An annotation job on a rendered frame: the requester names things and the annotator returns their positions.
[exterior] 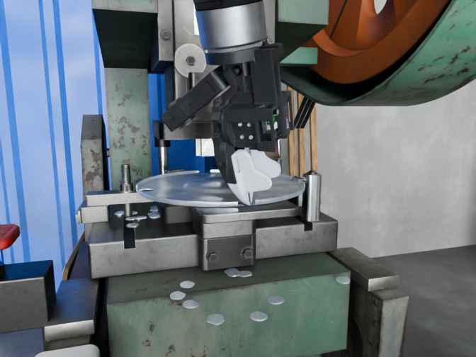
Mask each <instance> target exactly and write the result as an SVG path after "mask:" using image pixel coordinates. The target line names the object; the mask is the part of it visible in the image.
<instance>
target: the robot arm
mask: <svg viewBox="0 0 476 357"><path fill-rule="evenodd" d="M193 3H194V6H195V17H196V21H197V25H198V32H199V36H200V43H201V47H202V48H203V49H206V50H205V51H204V53H205V60H206V64H209V65H219V67H217V68H215V69H214V70H212V71H211V72H210V73H209V74H208V75H207V76H206V77H205V78H204V79H202V80H201V81H200V82H199V83H198V84H196V85H195V86H194V87H193V88H192V89H191V90H190V91H189V92H188V93H187V94H186V95H185V96H183V97H182V98H181V97H180V98H178V99H176V100H175V101H172V102H171V103H170V105H169V106H168V107H167V108H166V109H165V111H166V112H165V113H164V114H163V115H162V116H161V117H160V119H161V120H162V121H163V123H164V124H165V125H166V126H167V127H168V129H170V131H171V132H173V131H174V130H176V129H177V128H180V129H181V128H182V127H183V126H185V125H189V124H190V123H191V121H192V119H194V117H196V113H197V112H198V111H199V110H200V109H201V108H202V107H203V106H205V105H206V104H207V103H208V102H210V101H211V100H212V99H213V98H214V97H216V95H218V94H219V93H220V92H221V91H223V90H224V89H226V88H227V87H228V86H229V85H230V88H229V89H228V90H226V91H225V92H224V93H222V94H221V95H219V96H218V97H217V98H216V99H214V100H213V101H212V104H213V107H212V113H211V116H210V124H211V133H212V137H211V138H212V143H213V149H214V155H215V161H216V164H217V167H218V169H219V171H220V173H221V175H222V177H223V179H224V181H225V183H227V184H228V186H229V187H230V189H231V190H232V192H233V193H234V194H235V195H236V197H238V199H240V200H241V201H242V202H243V204H245V205H250V203H251V202H252V197H253V192H254V191H264V190H268V189H269V188H270V187H271V185H272V182H271V179H272V178H275V177H277V176H279V175H280V174H281V166H280V164H279V163H278V162H276V161H274V160H272V159H270V158H268V157H267V156H266V155H265V154H264V152H277V150H276V142H277V141H278V140H279V139H286V138H287V137H288V135H289V134H290V130H294V129H295V128H294V119H293V102H292V93H291V90H289V91H281V76H280V68H279V60H278V59H279V58H280V57H282V56H283V44H282V43H275V44H266V41H264V39H265V38H266V36H267V33H266V20H265V13H264V0H193ZM288 102H289V110H290V121H289V115H288ZM234 146H235V147H234Z"/></svg>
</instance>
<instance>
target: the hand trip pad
mask: <svg viewBox="0 0 476 357"><path fill-rule="evenodd" d="M20 233H21V232H20V227H19V226H18V225H15V224H7V225H0V251H1V250H4V249H7V248H9V247H10V246H11V245H12V244H13V243H14V242H15V241H16V240H17V239H18V237H19V236H20Z"/></svg>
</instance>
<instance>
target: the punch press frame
mask: <svg viewBox="0 0 476 357"><path fill-rule="evenodd" d="M91 2H92V10H93V17H94V20H95V24H96V30H97V34H98V41H99V45H100V49H101V55H102V59H103V66H104V72H105V84H106V107H107V119H108V141H109V148H107V157H110V176H111V188H112V190H120V184H121V183H123V182H122V172H121V171H122V170H121V165H122V164H129V165H130V177H131V178H130V179H131V183H133V188H134V189H136V185H137V183H139V182H140V181H142V180H144V179H147V178H149V177H152V158H151V140H150V123H149V89H148V74H165V73H164V71H163V72H152V71H151V55H150V52H151V49H152V41H153V37H154V29H155V25H156V21H157V14H158V10H157V0H91ZM328 18H329V0H276V34H275V43H282V44H283V56H282V57H280V58H279V59H278V60H279V63H280V62H281V61H282V60H284V59H285V58H286V57H287V56H288V55H290V54H291V53H293V52H294V51H295V50H296V49H298V48H299V47H300V46H301V45H303V44H304V43H306V42H307V41H308V40H309V39H310V38H312V37H313V36H314V35H316V34H317V33H318V32H319V31H321V30H322V29H323V28H325V27H326V26H327V25H328ZM233 268H236V269H237V270H238V271H250V272H251V274H252V275H251V276H247V277H244V278H243V277H240V276H236V277H231V276H228V275H227V274H226V273H225V270H227V269H229V268H221V269H215V270H209V271H203V270H200V269H199V267H191V268H180V269H174V270H167V271H155V272H149V273H138V274H131V275H125V276H113V277H109V280H108V296H107V316H108V336H109V347H110V357H321V355H322V354H323V353H329V352H333V351H340V350H343V349H346V342H347V329H348V316H349V292H350V282H349V283H346V284H342V283H337V282H336V278H337V277H338V276H341V277H348V278H349V279H351V272H350V270H348V269H347V268H345V267H344V266H342V265H341V264H340V263H339V262H337V261H335V260H334V259H333V258H332V257H330V256H329V255H327V254H325V253H324V252H318V253H311V254H300V255H294V256H282V257H276V258H269V259H258V260H256V263H255V264H254V265H250V266H238V267H233ZM184 281H190V282H193V283H195V285H194V286H193V287H192V288H182V287H181V286H180V284H181V283H182V282H184ZM176 291H180V292H182V293H185V294H186V296H185V297H184V298H183V299H180V300H173V299H171V298H170V294H172V293H173V292H176ZM272 296H281V297H282V298H283V299H284V301H283V302H282V303H281V304H277V305H274V304H271V303H269V302H268V298H269V297H272ZM187 300H194V301H196V302H198V303H199V306H197V307H195V308H186V307H184V306H183V302H184V301H187ZM257 311H259V312H262V313H265V314H267V319H265V320H264V321H255V320H253V319H252V318H251V313H253V312H257ZM213 314H219V315H222V316H223V317H224V322H223V323H222V324H219V325H215V324H211V323H208V322H207V317H208V316H210V315H213Z"/></svg>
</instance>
